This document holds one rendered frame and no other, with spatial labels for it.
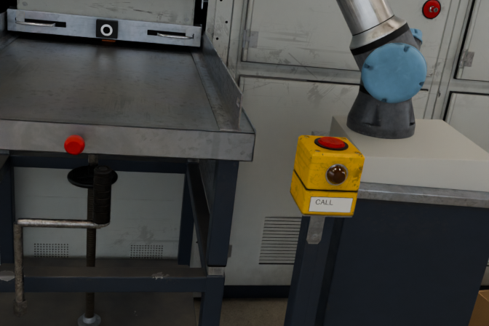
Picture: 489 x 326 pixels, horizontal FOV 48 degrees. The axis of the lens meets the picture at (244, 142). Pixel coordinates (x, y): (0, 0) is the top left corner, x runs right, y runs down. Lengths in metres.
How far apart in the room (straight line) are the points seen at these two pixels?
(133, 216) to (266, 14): 0.76
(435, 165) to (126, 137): 0.60
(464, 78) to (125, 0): 1.08
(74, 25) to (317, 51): 0.71
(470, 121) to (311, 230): 1.19
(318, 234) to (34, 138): 0.50
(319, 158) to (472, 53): 1.18
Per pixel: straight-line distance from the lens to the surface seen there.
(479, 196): 1.17
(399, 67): 1.04
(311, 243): 0.85
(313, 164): 0.77
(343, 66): 1.70
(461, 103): 1.91
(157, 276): 1.12
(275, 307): 1.98
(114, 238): 1.83
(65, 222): 1.01
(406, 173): 1.12
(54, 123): 0.97
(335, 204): 0.80
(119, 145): 0.97
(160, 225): 1.81
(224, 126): 0.98
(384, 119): 1.20
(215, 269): 1.12
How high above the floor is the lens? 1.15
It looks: 19 degrees down
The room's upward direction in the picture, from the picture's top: 7 degrees clockwise
